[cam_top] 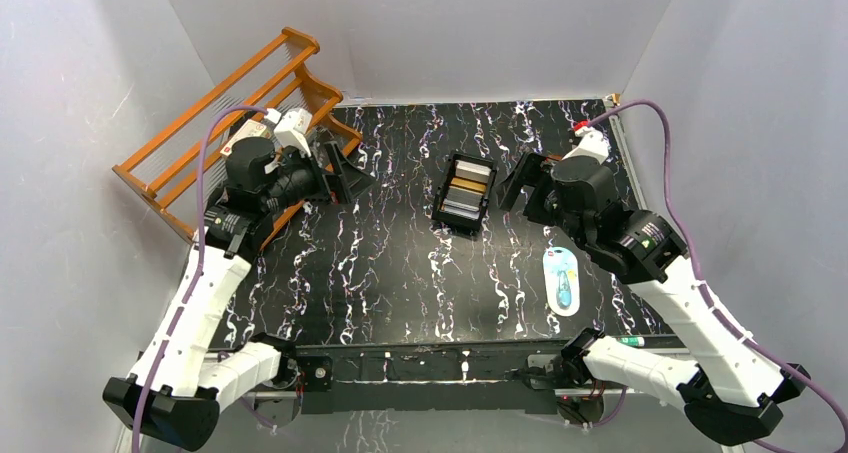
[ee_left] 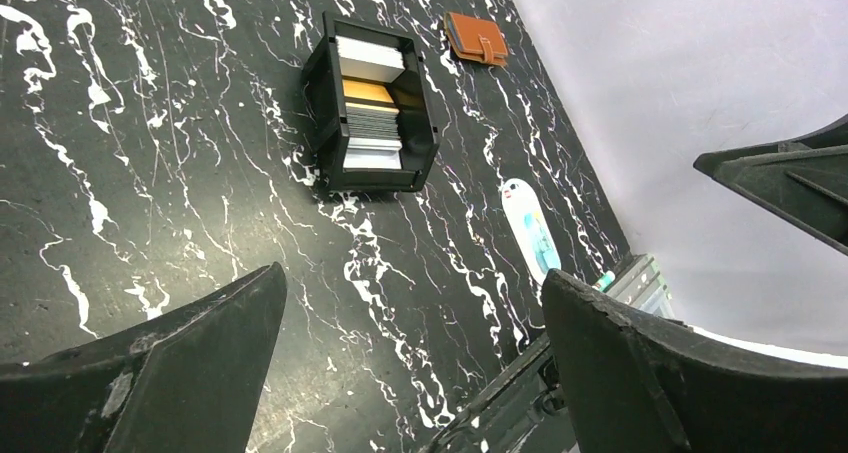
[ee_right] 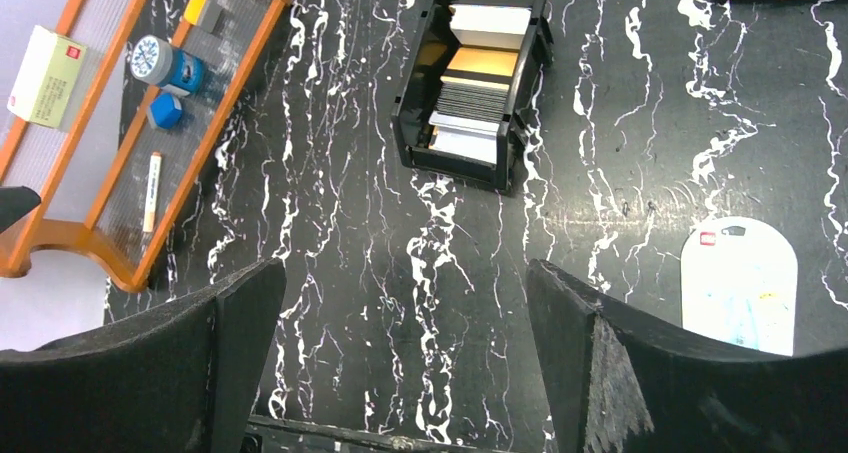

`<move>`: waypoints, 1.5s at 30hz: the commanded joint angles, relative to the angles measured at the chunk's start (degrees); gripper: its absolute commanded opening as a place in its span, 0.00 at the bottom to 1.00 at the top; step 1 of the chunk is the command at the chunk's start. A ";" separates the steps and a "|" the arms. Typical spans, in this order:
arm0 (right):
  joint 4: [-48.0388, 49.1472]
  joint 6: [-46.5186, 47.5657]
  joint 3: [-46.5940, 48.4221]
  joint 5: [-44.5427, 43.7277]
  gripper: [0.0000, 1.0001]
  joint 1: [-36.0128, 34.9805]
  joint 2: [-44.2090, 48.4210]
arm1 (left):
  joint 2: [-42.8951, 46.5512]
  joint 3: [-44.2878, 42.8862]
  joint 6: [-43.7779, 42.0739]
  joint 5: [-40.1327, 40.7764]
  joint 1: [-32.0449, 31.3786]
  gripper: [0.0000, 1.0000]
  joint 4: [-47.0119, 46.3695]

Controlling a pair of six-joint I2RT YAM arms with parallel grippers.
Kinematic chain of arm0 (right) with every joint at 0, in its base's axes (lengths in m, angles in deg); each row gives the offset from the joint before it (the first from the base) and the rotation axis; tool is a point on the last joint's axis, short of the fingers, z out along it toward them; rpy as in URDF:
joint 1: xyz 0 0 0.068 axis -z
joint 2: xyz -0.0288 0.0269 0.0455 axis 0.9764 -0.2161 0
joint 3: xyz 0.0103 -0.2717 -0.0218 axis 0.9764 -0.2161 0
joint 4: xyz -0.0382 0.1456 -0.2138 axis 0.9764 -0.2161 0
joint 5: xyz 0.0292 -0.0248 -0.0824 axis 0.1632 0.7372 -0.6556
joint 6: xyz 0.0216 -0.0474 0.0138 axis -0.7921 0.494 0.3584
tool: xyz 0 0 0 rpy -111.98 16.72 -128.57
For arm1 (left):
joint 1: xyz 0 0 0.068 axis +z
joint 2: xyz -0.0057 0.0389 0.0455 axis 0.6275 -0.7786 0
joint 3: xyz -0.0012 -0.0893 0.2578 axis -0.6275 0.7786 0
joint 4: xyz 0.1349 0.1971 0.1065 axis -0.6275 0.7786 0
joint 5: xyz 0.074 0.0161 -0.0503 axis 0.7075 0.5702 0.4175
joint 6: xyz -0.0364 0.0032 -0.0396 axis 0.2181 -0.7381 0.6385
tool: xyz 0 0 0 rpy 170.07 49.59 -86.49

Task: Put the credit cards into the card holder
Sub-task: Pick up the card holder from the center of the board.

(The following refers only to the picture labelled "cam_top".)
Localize gold credit card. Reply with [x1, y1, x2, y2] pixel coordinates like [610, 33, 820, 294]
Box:
[450, 177, 487, 194]

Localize black card tray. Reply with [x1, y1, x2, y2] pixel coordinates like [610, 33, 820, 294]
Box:
[431, 150, 498, 237]

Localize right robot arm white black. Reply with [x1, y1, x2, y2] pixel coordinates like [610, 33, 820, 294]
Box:
[497, 153, 804, 446]

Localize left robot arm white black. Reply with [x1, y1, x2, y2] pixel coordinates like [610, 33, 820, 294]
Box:
[103, 137, 375, 452]

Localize white card in tray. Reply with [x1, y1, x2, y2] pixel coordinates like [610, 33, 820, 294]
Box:
[455, 160, 491, 182]

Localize silver card in tray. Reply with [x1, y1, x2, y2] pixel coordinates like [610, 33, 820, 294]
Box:
[441, 196, 482, 220]

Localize white red small box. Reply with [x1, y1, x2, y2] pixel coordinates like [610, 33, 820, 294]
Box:
[220, 119, 271, 157]

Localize orange wooden rack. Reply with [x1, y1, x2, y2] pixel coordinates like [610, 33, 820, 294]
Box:
[112, 27, 363, 242]

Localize green white marker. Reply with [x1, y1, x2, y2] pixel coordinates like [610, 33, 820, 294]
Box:
[615, 336, 646, 348]

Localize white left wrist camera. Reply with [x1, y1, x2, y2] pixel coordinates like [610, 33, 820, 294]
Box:
[264, 107, 313, 157]

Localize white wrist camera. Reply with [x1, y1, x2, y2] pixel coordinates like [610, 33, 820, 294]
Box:
[569, 121, 610, 163]
[264, 107, 313, 157]

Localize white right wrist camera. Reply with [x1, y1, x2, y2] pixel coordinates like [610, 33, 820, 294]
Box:
[569, 121, 610, 163]

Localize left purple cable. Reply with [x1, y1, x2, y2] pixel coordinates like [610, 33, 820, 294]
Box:
[130, 104, 270, 453]

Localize purple cable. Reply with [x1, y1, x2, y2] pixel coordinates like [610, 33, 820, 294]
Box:
[586, 98, 848, 453]
[130, 104, 270, 453]

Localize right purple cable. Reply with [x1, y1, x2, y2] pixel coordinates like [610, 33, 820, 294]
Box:
[586, 98, 848, 453]

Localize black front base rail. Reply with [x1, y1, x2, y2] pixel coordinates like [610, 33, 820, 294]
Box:
[297, 339, 565, 414]

